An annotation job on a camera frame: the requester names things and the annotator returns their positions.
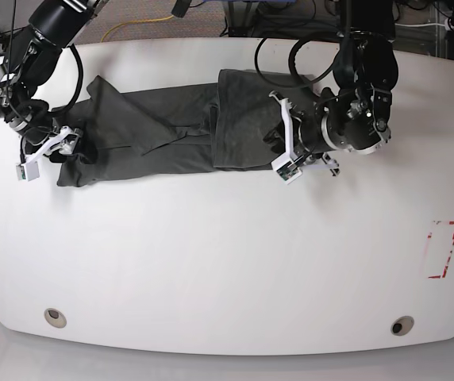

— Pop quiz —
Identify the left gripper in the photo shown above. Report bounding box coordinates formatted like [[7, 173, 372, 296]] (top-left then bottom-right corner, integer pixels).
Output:
[[294, 87, 391, 155]]

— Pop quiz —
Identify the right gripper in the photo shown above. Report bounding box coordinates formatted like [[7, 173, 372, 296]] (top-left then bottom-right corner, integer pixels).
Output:
[[0, 65, 62, 147]]

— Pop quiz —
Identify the dark grey T-shirt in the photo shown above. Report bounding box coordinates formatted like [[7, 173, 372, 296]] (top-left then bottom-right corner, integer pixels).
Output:
[[50, 67, 327, 188]]

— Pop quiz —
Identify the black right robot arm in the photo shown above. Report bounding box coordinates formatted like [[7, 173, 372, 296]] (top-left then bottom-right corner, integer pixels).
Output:
[[0, 0, 106, 146]]

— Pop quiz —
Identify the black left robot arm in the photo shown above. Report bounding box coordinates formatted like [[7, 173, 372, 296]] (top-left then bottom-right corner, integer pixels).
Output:
[[296, 1, 398, 155]]

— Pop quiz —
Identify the red tape rectangle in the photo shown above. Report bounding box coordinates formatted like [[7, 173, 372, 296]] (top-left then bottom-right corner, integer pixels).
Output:
[[423, 221, 454, 279]]

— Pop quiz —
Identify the right table grommet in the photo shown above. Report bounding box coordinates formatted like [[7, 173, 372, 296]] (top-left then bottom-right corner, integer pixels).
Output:
[[391, 316, 414, 337]]

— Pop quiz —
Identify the table grommet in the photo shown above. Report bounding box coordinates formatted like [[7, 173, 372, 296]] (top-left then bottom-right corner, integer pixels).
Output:
[[391, 316, 414, 337], [44, 308, 67, 329]]

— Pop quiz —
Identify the left table grommet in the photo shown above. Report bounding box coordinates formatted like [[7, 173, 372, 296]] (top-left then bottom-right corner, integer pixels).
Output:
[[44, 308, 67, 329]]

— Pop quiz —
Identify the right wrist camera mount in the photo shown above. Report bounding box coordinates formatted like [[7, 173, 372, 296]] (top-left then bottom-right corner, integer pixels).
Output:
[[16, 126, 83, 181]]

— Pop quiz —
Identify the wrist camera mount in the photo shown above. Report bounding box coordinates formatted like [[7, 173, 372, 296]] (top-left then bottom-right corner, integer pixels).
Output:
[[264, 90, 340, 184], [16, 126, 83, 181]]

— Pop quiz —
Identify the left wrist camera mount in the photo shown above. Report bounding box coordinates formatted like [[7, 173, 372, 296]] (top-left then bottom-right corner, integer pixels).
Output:
[[264, 90, 340, 184]]

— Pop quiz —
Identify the yellow cable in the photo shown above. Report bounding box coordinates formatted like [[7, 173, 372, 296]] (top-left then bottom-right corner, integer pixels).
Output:
[[102, 14, 175, 43]]

